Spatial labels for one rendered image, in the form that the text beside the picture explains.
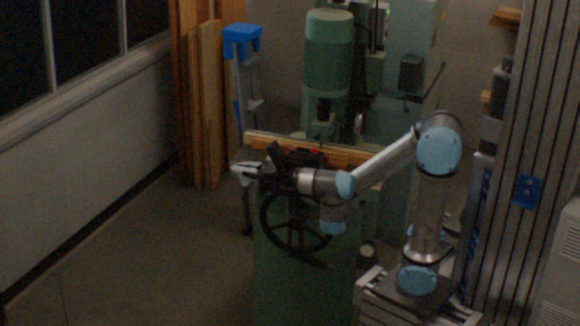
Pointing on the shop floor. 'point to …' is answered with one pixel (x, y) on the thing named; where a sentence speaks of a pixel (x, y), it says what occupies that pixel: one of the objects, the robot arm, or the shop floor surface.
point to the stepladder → (246, 47)
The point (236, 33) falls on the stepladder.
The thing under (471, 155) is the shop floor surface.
